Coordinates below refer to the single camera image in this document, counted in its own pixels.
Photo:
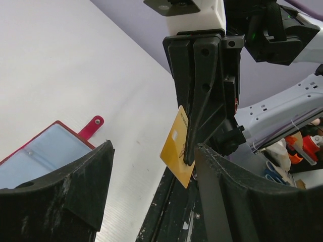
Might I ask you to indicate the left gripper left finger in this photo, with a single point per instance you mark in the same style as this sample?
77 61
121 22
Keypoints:
65 205

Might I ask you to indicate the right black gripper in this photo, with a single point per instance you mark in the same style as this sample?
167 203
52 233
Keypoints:
210 93

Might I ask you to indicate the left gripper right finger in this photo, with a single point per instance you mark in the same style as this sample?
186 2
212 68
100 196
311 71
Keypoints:
241 206

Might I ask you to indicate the red leather card holder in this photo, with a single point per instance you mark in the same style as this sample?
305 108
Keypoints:
53 148

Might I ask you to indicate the gold VIP card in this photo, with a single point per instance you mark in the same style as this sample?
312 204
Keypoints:
173 151

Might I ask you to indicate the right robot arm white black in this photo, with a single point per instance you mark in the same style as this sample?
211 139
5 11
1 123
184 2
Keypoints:
273 33

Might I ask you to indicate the cluttered items beyond table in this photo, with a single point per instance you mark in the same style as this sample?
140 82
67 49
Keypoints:
296 160

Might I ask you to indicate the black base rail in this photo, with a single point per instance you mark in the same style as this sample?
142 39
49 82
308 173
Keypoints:
175 213

